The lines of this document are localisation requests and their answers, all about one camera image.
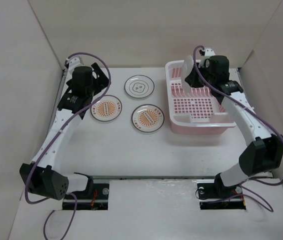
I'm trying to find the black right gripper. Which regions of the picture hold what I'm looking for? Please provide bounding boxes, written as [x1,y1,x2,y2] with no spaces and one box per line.
[185,62,216,88]

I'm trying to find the green rimmed white plate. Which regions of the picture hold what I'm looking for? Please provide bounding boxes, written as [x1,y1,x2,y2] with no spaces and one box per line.
[180,55,194,93]

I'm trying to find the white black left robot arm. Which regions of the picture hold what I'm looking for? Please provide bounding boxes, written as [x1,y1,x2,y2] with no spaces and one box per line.
[19,63,110,203]

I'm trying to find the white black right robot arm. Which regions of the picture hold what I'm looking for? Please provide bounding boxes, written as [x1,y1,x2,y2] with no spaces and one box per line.
[181,55,283,198]

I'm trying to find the white pink dish rack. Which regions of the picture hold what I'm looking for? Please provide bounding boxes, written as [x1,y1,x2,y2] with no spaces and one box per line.
[164,60,237,135]

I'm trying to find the left orange sunburst plate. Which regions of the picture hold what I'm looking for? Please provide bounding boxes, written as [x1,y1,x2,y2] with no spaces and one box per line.
[90,95,123,122]

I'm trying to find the orange sunburst plate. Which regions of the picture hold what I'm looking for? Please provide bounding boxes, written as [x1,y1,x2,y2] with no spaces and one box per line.
[131,104,165,133]
[90,95,123,122]

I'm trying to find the black rimmed flower plate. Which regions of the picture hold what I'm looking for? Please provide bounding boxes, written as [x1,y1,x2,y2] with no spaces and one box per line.
[124,75,155,99]

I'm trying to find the right orange sunburst plate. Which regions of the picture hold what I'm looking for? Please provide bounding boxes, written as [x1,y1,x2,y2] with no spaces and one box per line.
[131,104,165,133]

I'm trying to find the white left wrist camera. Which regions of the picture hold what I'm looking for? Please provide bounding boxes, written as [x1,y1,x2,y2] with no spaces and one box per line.
[65,56,84,71]

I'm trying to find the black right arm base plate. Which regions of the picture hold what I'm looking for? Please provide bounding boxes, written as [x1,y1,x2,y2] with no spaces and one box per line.
[195,182,246,210]

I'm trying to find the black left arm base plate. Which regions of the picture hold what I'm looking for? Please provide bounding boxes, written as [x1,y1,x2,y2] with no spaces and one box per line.
[75,182,110,211]

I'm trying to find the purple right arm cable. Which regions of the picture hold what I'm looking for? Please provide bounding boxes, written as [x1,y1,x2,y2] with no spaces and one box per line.
[193,45,283,213]

